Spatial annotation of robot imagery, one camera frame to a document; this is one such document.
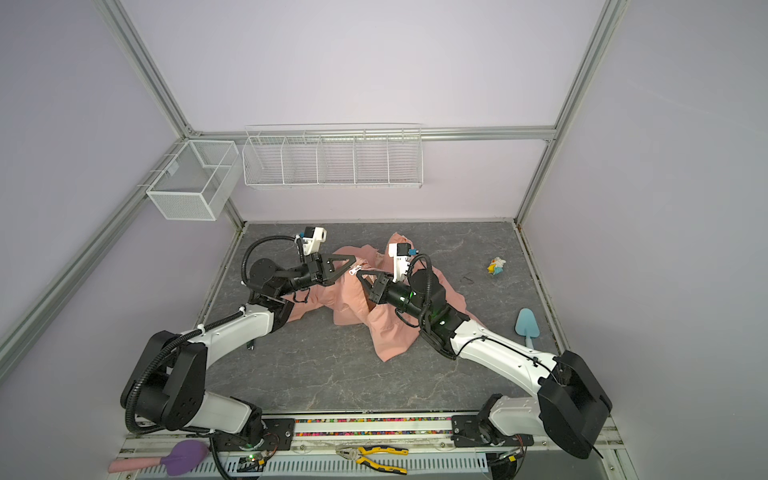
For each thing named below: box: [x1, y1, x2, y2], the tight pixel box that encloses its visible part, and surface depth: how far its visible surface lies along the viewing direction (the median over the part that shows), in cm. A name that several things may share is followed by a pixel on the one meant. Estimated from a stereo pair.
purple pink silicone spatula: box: [108, 439, 210, 476], surface depth 72 cm
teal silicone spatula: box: [514, 308, 541, 349], surface depth 95 cm
